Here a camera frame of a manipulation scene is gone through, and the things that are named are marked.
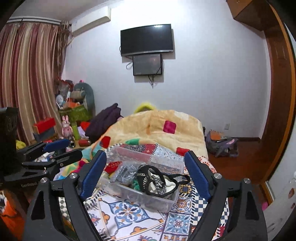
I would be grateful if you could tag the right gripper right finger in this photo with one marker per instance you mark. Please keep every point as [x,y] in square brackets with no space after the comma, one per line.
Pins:
[246,220]

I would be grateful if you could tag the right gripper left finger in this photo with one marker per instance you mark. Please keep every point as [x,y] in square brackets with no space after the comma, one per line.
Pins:
[44,219]

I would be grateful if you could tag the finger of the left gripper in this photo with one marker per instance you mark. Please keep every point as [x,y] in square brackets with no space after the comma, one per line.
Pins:
[62,158]
[56,145]

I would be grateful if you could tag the grey speckled knit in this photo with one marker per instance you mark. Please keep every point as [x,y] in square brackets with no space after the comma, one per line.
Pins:
[125,173]

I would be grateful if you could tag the clear plastic storage box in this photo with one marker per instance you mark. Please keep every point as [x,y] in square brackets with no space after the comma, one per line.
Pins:
[166,165]

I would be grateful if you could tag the black white patterned cloth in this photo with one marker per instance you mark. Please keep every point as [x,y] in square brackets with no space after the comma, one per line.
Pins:
[155,183]

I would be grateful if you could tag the green knitted cloth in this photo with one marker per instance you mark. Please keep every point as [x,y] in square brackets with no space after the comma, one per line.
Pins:
[136,186]

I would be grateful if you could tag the orange sleeve forearm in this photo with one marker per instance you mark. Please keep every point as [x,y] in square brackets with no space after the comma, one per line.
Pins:
[13,221]

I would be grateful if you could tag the red box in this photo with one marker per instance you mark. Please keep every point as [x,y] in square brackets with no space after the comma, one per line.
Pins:
[43,125]

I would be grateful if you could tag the pink rabbit plush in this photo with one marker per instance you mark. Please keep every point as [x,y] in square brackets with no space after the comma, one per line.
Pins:
[67,131]

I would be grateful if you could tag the white wardrobe sliding door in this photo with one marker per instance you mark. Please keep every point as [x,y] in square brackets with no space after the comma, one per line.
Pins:
[281,212]

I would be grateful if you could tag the green gift bag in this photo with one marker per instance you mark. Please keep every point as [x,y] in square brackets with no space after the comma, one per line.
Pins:
[79,113]

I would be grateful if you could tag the patchwork patterned bed sheet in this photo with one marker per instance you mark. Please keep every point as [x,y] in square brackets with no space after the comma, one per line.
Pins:
[139,217]

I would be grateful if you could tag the dark purple garment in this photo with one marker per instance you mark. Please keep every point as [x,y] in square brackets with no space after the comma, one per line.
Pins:
[102,121]

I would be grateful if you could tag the green dinosaur plush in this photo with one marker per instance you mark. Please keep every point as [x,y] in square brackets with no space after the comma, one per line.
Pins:
[83,92]

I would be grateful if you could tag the purple grey backpack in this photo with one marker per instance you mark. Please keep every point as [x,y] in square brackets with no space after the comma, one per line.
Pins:
[220,145]

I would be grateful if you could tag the striped brown curtain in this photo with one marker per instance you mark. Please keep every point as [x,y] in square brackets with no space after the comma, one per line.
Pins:
[32,62]

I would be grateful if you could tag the brown wooden door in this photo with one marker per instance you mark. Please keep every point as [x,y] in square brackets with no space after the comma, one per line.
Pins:
[281,112]

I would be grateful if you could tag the yellow plush item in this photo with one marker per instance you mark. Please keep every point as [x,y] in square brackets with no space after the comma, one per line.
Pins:
[144,106]

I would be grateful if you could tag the cream plush blanket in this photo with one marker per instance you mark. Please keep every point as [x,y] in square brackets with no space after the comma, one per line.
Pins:
[167,132]

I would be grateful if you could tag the white air conditioner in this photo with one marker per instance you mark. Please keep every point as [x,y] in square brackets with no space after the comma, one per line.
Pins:
[95,18]

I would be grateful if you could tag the wooden overhead cabinet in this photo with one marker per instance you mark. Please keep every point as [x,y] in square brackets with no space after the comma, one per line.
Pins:
[257,13]

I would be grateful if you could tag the wall power socket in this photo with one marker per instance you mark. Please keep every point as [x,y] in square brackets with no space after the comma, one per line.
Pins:
[227,126]

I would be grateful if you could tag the small black wall monitor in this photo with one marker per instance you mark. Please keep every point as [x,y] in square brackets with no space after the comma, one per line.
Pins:
[147,64]

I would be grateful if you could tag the large black wall television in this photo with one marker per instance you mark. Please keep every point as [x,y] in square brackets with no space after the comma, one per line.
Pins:
[146,39]

